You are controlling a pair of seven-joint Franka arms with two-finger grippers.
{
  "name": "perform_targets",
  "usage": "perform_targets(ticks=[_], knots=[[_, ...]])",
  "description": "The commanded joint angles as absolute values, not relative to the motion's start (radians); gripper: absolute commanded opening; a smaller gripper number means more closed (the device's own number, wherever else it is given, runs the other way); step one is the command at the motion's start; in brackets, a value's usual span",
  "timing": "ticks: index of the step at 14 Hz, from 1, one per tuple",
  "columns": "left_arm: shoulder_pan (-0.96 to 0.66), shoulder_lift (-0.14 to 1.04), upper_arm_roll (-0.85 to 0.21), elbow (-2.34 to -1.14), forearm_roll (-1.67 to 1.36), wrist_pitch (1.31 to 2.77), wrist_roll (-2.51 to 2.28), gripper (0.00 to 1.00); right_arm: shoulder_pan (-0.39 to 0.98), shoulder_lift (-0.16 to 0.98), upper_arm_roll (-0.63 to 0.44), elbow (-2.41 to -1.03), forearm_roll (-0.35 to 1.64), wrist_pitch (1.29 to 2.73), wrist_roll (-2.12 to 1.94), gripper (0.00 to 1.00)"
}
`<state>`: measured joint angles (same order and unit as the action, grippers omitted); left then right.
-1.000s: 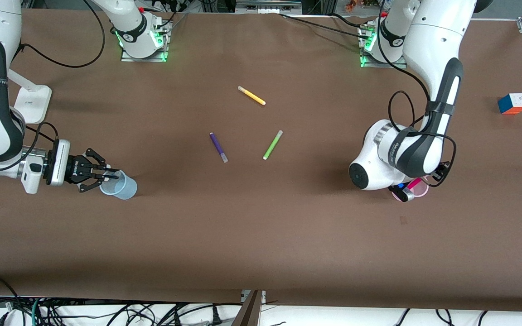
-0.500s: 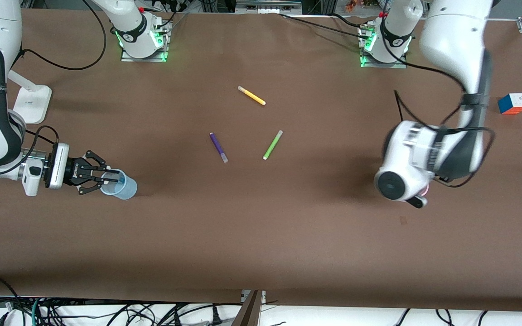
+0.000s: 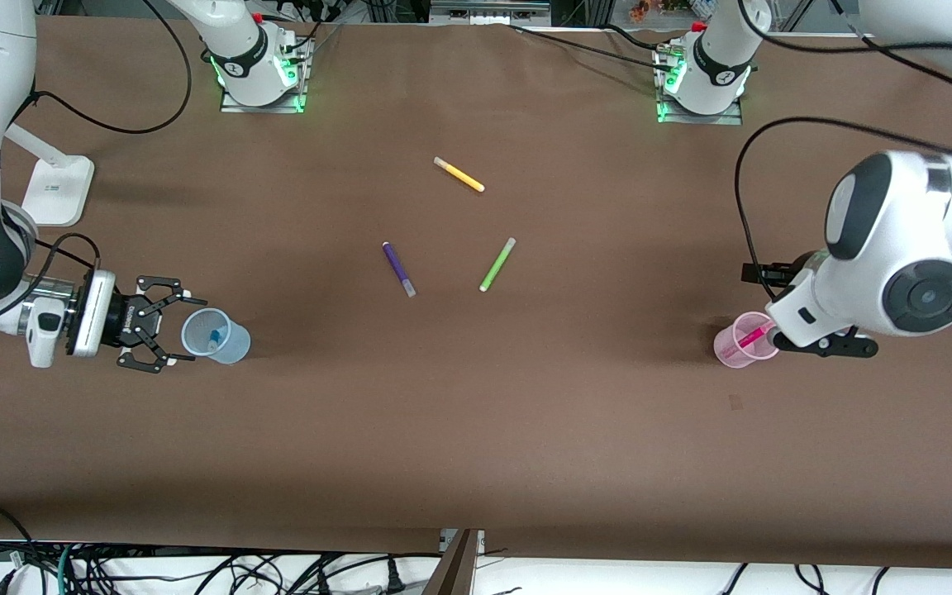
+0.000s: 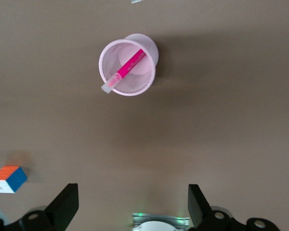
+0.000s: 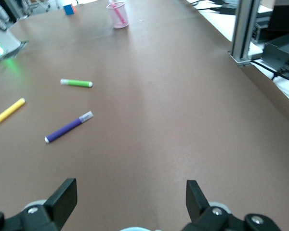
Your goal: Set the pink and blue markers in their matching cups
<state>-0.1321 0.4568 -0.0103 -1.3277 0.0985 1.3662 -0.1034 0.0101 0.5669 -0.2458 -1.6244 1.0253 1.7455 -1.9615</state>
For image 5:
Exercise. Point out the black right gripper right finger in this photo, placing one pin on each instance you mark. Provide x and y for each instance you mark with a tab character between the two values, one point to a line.
197	204

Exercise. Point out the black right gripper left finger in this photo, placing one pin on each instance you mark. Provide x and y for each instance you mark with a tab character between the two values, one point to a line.
60	202

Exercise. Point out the pink marker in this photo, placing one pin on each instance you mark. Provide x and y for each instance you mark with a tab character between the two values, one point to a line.
119	14

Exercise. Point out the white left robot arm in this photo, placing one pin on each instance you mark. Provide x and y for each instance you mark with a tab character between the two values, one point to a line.
2	41

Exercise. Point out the translucent blue plastic cup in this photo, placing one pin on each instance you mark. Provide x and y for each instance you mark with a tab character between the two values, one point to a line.
139	229

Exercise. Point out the purple marker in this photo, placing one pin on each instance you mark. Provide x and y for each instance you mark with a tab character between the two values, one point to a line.
65	128

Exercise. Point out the brown paper table cover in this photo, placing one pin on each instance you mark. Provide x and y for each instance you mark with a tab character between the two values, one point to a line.
159	120

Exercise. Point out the yellow marker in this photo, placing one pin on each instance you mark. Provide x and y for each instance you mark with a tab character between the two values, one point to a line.
9	111

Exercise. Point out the green marker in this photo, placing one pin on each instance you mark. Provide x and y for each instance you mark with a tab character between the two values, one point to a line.
78	83

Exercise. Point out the translucent pink plastic cup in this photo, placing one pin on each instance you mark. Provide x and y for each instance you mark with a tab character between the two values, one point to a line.
125	21

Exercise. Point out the colourful puzzle cube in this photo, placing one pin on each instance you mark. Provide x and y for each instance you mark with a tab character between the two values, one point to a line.
69	9

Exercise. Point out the black monitor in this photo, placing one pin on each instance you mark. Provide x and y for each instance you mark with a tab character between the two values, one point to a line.
285	12

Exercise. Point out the aluminium profile post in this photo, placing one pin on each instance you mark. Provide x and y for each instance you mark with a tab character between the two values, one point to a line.
245	31

